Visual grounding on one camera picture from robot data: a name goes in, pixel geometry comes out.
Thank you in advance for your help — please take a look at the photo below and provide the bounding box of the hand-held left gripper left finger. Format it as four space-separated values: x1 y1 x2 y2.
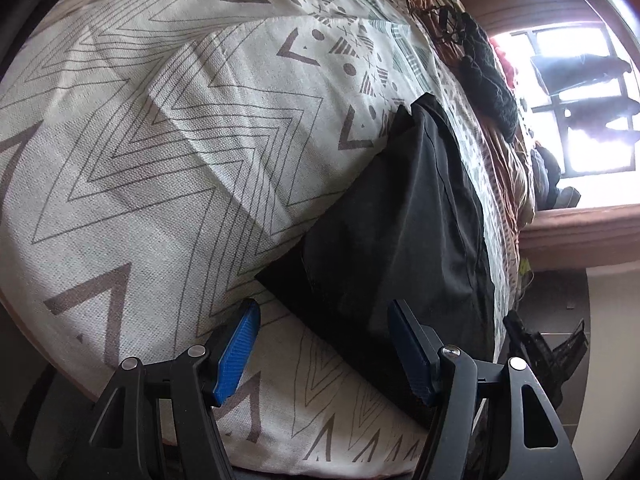
89 299 262 480

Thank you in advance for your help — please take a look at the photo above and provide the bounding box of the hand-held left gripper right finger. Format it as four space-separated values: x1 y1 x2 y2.
387 299 583 480

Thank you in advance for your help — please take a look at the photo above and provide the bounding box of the black garment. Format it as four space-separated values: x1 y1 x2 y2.
255 92 502 429

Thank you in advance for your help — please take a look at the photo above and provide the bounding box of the pile of dark clothes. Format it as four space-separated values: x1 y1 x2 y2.
529 146 582 212

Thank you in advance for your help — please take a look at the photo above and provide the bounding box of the black ribbed object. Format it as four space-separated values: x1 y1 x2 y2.
502 309 589 407

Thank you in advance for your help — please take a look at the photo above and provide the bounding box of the patterned white blanket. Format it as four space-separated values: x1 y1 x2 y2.
0 0 522 474

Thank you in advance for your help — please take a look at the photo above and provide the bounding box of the black knitted cloth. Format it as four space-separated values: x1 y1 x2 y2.
457 12 521 142

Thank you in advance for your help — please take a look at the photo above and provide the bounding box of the red cloth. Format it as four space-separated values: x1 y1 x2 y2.
494 44 519 92

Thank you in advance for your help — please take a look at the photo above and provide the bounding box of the hanging dark garment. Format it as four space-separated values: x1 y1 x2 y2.
562 102 640 137

